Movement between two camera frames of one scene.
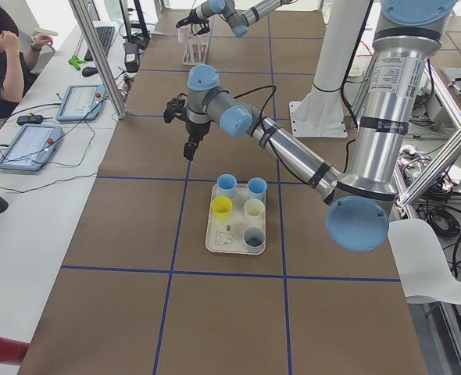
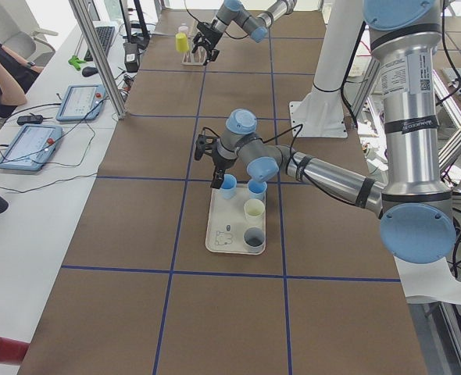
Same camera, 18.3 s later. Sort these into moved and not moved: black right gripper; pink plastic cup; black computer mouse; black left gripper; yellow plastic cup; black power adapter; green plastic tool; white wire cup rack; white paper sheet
Moved: yellow plastic cup; black right gripper; black left gripper
Not moved: white paper sheet; white wire cup rack; black computer mouse; pink plastic cup; black power adapter; green plastic tool
